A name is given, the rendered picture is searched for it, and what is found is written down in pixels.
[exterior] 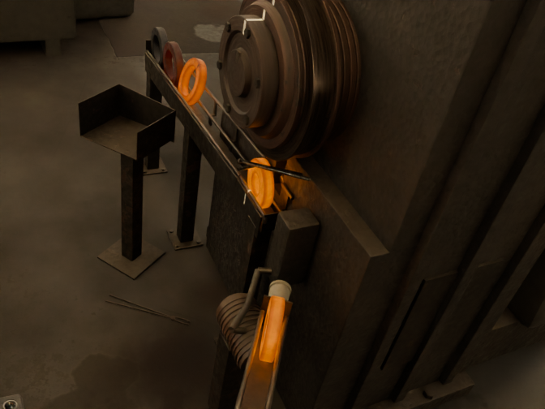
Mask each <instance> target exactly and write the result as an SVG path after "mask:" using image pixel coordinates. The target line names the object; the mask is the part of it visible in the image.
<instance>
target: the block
mask: <svg viewBox="0 0 545 409"><path fill-rule="evenodd" d="M319 228H320V224H319V222H318V221H317V219H316V218H315V216H314V215H313V213H312V212H311V210H310V209H309V208H301V209H293V210H288V211H283V212H280V213H279V214H278V215H277V221H276V225H275V229H274V233H273V237H272V243H271V247H270V251H269V255H268V262H267V265H266V268H271V269H272V273H271V275H268V277H269V279H270V280H271V282H273V281H276V280H282V281H285V282H288V283H289V284H290V285H294V284H298V283H301V282H303V281H304V278H305V275H306V272H307V267H308V265H309V261H310V259H311V254H312V250H313V247H314V244H315V239H316V236H317V233H318V230H319Z"/></svg>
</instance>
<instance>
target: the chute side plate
mask: <svg viewBox="0 0 545 409"><path fill-rule="evenodd" d="M147 68H148V69H149V71H150V73H151V77H150V78H151V79H152V81H153V83H154V84H155V85H156V86H157V88H158V90H159V91H160V92H161V94H162V96H163V97H164V98H165V100H166V101H167V103H168V104H169V106H170V107H171V108H172V109H174V110H176V116H177V117H178V119H179V121H180V122H181V123H182V125H183V126H185V122H186V124H187V126H188V127H189V129H190V137H191V138H192V139H193V140H194V142H195V144H196V145H197V147H198V148H199V150H200V151H201V153H202V154H203V155H204V157H205V158H206V160H207V161H208V163H209V165H210V166H211V167H212V168H213V170H214V171H215V173H216V174H217V176H218V178H219V179H220V180H221V181H222V183H223V184H224V186H225V188H226V189H227V191H228V192H229V194H230V195H231V196H232V197H233V199H234V201H235V203H236V204H237V206H238V208H239V209H240V211H241V213H242V215H243V216H244V218H245V219H246V221H247V218H248V215H249V217H250V219H251V220H252V222H253V223H254V225H255V237H256V238H257V239H258V238H259V233H260V226H261V222H262V216H261V215H260V213H259V211H258V210H257V208H256V206H255V205H254V203H253V202H252V200H251V198H250V197H249V195H248V194H247V192H246V190H245V188H244V187H243V185H242V184H241V183H240V181H239V179H238V177H237V176H236V174H235V173H234V172H233V171H232V170H231V168H230V166H229V165H228V164H227V162H226V161H225V159H224V158H223V156H222V155H221V154H220V153H219V152H218V150H217V149H216V147H215V146H214V144H213V143H212V142H211V140H210V139H209V138H208V136H207V135H206V134H205V132H204V131H203V129H202V128H201V127H200V125H199V124H198V123H197V122H196V120H195V119H194V117H193V116H192V115H191V113H190V111H189V110H188V109H187V107H185V105H184V104H183V102H182V101H181V99H180V98H179V97H178V95H177V94H176V92H175V91H174V90H173V89H172V87H171V86H170V84H169V83H168V81H167V80H166V79H165V77H164V76H163V75H162V74H161V72H160V71H159V69H158V68H157V66H156V65H155V64H154V62H153V61H152V59H151V58H150V57H149V56H148V54H147V53H146V52H145V71H146V72H147ZM245 193H246V199H245V204H244V203H243V202H244V197H245Z"/></svg>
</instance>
